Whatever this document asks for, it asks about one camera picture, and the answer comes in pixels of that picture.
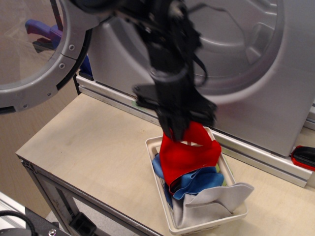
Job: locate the grey round machine door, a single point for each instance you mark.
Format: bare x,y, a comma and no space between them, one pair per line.
28,78

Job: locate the aluminium profile rail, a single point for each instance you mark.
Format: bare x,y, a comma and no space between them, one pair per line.
264,160

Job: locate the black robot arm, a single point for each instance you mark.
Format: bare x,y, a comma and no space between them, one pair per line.
171,41

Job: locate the red black clamp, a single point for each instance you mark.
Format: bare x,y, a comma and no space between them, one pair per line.
304,157

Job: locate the metal table frame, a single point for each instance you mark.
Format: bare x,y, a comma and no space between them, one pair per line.
61,196

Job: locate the grey toy washing machine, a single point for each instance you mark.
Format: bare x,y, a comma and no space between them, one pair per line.
258,65

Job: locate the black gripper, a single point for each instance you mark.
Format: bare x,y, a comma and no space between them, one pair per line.
176,102

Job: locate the red cloth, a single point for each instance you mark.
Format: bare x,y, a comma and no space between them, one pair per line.
178,159

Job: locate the white plastic laundry basket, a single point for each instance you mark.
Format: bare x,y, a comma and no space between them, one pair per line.
153,147

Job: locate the blue purple clamp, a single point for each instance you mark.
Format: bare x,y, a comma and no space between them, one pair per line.
50,36

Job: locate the blue cloth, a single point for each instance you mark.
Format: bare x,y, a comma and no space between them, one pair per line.
192,183

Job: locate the black device with cable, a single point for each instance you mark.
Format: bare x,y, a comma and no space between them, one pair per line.
34,225

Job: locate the grey cloth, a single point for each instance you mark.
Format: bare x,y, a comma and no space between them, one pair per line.
210,204

